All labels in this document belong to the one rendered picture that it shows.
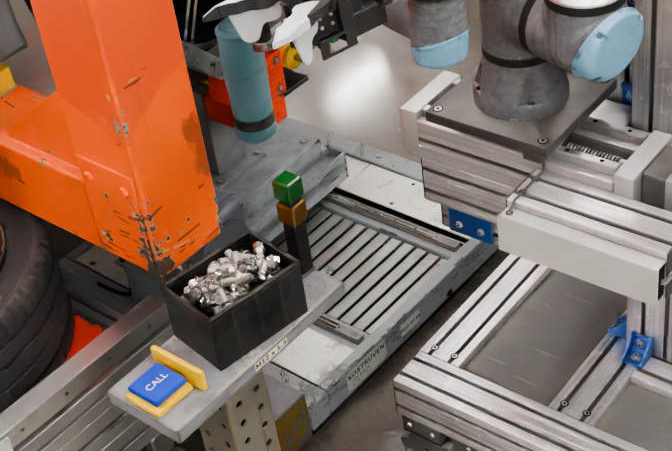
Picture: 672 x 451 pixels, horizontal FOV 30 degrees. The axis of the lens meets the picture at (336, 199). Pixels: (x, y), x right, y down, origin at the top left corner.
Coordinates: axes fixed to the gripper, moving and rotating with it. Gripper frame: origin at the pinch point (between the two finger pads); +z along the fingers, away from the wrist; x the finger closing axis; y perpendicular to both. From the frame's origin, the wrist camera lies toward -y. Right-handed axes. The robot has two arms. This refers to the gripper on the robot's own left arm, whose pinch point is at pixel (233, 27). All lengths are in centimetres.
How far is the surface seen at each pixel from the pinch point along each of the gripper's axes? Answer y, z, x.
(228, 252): 60, -14, 51
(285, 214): 58, -26, 50
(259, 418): 90, -8, 45
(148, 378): 70, 9, 46
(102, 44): 17, -5, 54
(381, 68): 103, -126, 162
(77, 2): 10, -4, 55
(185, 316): 65, -2, 48
